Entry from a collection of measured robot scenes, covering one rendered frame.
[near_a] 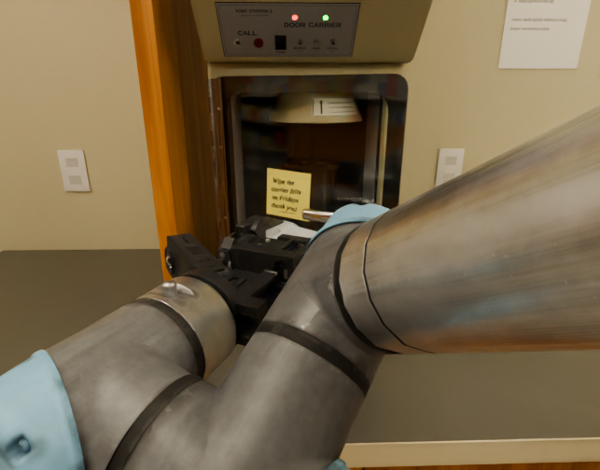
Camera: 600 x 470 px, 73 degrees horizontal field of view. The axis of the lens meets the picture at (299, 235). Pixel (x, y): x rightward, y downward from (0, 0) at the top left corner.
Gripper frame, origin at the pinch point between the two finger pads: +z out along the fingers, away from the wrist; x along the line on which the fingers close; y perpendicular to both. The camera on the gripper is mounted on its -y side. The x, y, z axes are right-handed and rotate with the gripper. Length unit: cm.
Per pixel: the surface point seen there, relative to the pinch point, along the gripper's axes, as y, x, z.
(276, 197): -9.2, 0.6, 13.9
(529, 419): 31.0, -26.1, 11.7
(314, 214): -0.4, 0.2, 8.9
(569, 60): 36, 24, 92
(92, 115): -76, 11, 36
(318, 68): -5.9, 20.0, 22.7
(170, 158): -22.5, 7.0, 5.2
